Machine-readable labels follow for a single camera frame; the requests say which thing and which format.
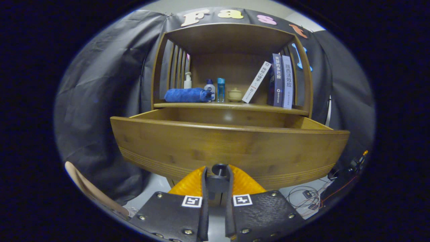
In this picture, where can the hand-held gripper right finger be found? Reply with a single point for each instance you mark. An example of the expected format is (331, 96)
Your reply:
(229, 218)

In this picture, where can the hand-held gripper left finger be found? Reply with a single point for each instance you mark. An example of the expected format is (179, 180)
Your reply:
(204, 218)

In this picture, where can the black round drawer knob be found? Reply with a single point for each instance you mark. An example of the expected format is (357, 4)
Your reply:
(218, 183)

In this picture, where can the wooden drawer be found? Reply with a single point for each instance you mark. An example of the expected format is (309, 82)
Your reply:
(235, 148)

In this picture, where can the wooden cabinet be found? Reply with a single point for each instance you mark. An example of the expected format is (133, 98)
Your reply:
(235, 37)

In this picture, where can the beige curved object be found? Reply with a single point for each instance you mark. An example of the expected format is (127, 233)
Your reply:
(87, 188)

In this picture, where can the beige lidded ceramic cup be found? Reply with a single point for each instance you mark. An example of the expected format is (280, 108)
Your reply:
(235, 95)

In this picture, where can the black device with orange tip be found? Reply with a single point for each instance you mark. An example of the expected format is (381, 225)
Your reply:
(346, 178)

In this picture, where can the blue rolled towel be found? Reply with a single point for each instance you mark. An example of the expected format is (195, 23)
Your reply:
(184, 95)

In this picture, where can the clear blue bottle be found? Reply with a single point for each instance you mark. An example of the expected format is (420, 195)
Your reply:
(221, 90)

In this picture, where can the white bottle with blue cap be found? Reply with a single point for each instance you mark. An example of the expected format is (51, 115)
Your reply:
(210, 88)

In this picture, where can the white pump bottle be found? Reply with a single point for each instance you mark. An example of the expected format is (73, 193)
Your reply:
(187, 82)

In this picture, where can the white book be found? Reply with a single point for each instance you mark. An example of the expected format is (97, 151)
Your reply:
(257, 82)

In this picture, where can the dark blue book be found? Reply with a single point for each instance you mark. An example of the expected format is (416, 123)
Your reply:
(277, 80)

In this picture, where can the white stand pole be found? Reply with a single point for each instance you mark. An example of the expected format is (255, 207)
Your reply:
(328, 111)

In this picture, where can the pale lilac book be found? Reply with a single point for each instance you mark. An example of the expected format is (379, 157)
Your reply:
(288, 82)

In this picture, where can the black backdrop cloth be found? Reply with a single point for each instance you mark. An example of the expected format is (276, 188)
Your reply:
(100, 101)

